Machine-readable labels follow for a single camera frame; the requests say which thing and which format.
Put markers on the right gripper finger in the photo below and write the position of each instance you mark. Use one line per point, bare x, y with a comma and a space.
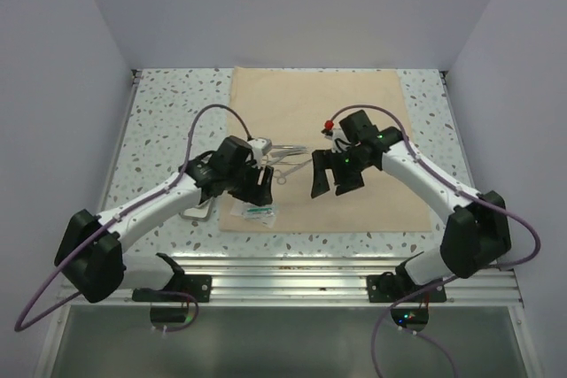
349, 183
321, 162

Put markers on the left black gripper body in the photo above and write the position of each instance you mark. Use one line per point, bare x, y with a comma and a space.
233, 174

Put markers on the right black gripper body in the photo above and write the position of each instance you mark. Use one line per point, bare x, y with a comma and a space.
347, 159

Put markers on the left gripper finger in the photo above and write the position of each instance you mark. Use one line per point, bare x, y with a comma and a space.
245, 192
262, 189

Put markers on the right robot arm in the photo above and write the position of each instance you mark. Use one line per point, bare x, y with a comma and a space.
476, 228

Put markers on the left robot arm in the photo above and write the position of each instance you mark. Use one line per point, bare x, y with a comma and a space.
93, 254

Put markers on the white sterile packet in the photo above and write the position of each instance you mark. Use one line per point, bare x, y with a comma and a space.
238, 208

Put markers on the green labelled sterile packet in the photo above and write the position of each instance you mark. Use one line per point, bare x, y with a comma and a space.
254, 211

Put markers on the lower steel scissors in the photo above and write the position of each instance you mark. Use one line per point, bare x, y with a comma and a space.
282, 175

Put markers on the steel scissors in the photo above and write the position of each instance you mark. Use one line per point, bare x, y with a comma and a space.
282, 175
288, 147

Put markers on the steel tweezers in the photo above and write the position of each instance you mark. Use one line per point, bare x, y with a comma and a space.
277, 153

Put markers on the steel forceps with rings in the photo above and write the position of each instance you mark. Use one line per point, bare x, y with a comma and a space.
283, 160

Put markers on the metal instrument tray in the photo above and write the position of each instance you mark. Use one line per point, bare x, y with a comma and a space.
199, 213

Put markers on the upper steel scissors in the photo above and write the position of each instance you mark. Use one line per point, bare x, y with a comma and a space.
288, 147

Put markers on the beige cloth mat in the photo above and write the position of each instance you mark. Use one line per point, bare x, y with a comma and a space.
290, 107

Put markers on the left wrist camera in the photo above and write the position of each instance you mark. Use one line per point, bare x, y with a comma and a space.
260, 148

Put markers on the aluminium rail frame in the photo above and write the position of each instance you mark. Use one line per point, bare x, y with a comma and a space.
306, 269

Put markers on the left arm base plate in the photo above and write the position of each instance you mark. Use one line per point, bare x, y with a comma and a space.
179, 289

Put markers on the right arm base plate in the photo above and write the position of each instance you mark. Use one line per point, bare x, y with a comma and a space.
389, 287

